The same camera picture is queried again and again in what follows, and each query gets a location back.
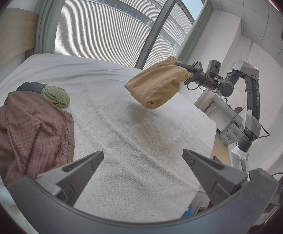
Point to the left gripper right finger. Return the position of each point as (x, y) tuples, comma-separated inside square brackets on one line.
[(217, 177)]

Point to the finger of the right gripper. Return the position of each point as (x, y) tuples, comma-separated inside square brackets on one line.
[(185, 67)]

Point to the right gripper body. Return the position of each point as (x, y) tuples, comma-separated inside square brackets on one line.
[(199, 77)]

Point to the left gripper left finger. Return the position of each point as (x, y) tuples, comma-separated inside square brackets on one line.
[(65, 179)]

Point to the tan shorts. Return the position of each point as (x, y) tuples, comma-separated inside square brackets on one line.
[(156, 86)]

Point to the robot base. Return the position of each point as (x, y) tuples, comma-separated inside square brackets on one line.
[(239, 155)]

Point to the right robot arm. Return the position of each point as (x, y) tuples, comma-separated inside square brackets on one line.
[(250, 68)]

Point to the bed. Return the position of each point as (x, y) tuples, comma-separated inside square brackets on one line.
[(119, 130)]

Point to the grey-green curtain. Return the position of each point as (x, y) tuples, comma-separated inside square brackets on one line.
[(197, 28), (48, 21)]

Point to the brown garment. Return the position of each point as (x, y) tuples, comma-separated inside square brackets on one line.
[(34, 135)]

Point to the green garment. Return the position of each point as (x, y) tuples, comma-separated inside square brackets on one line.
[(56, 96)]

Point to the window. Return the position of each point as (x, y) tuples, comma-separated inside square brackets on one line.
[(107, 21)]

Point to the black garment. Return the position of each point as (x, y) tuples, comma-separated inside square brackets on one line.
[(30, 86)]

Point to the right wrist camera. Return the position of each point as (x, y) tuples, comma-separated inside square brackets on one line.
[(197, 65)]

